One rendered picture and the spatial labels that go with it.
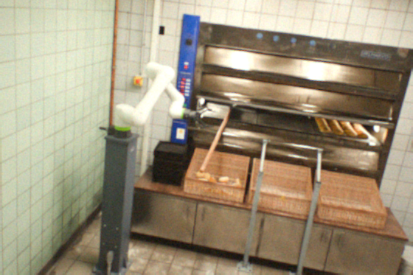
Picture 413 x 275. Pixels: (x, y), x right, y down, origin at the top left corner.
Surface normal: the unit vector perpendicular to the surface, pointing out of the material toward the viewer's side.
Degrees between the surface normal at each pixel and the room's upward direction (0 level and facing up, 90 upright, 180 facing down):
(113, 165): 90
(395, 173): 90
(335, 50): 90
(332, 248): 90
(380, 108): 70
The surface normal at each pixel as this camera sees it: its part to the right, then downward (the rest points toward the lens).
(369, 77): -0.10, -0.10
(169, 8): -0.15, 0.26
